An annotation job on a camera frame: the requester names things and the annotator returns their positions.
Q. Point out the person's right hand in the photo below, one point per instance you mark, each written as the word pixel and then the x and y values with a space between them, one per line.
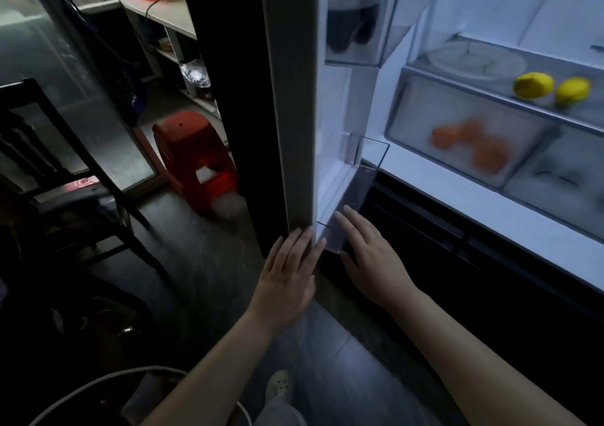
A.
pixel 377 270

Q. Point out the person's left hand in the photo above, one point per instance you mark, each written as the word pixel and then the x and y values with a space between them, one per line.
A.
pixel 288 284

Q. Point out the black refrigerator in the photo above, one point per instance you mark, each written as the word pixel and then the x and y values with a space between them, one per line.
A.
pixel 288 109

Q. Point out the person's right forearm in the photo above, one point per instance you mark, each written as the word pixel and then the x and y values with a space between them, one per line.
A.
pixel 486 374

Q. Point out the person's left forearm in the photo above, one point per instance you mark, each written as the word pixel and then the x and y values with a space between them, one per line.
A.
pixel 212 383

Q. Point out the person's grey trouser leg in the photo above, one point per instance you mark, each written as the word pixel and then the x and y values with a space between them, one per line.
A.
pixel 280 414

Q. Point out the shallow clear door bin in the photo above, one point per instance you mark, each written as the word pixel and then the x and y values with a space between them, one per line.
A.
pixel 363 185

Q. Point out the white perforated shoe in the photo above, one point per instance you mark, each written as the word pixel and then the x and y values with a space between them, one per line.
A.
pixel 279 385

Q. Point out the clear crisper drawer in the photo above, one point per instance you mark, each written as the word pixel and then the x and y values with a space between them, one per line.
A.
pixel 415 124
pixel 566 204

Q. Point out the red plastic stool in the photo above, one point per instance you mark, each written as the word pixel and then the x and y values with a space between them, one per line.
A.
pixel 189 142

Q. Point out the clear round plastic plate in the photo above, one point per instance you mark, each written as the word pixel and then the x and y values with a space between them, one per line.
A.
pixel 472 60

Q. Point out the silver crumpled plastic bag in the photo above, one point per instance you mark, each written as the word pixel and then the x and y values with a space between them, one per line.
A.
pixel 194 73

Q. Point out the dark wooden chair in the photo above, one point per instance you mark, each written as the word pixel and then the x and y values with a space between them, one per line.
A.
pixel 61 204

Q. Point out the deep clear door bin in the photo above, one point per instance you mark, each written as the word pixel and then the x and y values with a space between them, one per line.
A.
pixel 391 29

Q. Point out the dark hanging cloth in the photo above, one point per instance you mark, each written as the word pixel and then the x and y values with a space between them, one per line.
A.
pixel 129 95

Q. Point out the dark drink bottle red label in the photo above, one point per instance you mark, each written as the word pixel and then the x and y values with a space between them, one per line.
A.
pixel 351 20

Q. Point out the white kitchen counter shelf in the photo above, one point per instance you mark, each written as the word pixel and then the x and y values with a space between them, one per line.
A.
pixel 170 15

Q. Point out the glass sliding door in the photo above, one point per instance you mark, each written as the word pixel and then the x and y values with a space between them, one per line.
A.
pixel 56 86

